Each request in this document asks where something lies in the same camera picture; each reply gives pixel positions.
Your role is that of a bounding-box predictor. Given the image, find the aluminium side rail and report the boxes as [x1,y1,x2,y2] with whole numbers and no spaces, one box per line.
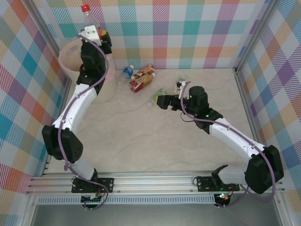
[234,67,271,151]
[41,77,72,177]

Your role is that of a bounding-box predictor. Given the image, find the aluminium frame post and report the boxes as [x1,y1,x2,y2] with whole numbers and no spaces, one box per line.
[234,0,283,73]
[25,0,72,80]

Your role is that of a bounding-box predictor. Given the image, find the blue label water bottle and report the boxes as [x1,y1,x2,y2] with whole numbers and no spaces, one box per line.
[117,65,135,87]

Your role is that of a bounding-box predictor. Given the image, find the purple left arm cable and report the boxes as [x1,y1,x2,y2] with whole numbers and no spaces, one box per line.
[58,34,111,211]

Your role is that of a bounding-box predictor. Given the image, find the crushed brown orange label bottle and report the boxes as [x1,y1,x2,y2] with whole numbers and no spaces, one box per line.
[135,63,156,78]

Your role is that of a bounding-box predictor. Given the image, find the red brown label tea bottle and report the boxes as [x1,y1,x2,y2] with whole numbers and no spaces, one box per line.
[128,73,157,94]

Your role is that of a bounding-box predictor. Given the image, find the slotted white cable duct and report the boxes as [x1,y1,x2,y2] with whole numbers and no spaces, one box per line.
[37,194,216,205]

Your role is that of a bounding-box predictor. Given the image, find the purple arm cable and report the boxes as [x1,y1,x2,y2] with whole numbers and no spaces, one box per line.
[58,34,111,211]
[179,80,277,208]

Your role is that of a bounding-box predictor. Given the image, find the pale pink waste bin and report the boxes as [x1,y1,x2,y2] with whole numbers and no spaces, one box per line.
[58,39,117,104]

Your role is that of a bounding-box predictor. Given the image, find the green circuit board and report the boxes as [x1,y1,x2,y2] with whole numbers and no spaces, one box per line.
[81,193,104,204]

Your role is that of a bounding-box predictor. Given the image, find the green label clear bottle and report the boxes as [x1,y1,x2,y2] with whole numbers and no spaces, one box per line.
[147,88,169,109]

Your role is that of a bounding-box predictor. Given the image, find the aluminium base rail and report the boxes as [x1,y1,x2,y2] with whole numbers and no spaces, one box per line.
[25,170,286,195]

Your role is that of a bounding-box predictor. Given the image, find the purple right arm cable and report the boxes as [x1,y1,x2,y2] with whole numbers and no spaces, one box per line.
[179,80,277,208]

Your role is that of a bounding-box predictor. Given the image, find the red label cola bottle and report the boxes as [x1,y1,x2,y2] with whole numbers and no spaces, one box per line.
[80,4,104,34]

